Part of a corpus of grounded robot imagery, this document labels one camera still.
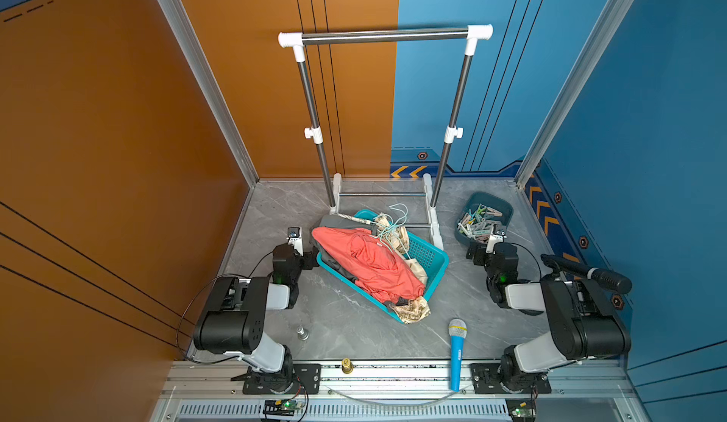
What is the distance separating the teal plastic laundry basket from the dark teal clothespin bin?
142mm

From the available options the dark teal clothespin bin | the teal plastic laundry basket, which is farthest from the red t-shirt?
the dark teal clothespin bin

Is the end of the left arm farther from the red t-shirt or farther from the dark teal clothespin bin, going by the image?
the dark teal clothespin bin

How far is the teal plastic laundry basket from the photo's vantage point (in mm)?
789

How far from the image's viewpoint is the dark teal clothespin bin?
3.35 feet

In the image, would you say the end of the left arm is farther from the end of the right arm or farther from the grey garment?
the end of the right arm

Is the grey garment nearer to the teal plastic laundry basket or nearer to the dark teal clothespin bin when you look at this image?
the teal plastic laundry basket

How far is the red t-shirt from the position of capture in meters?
0.82
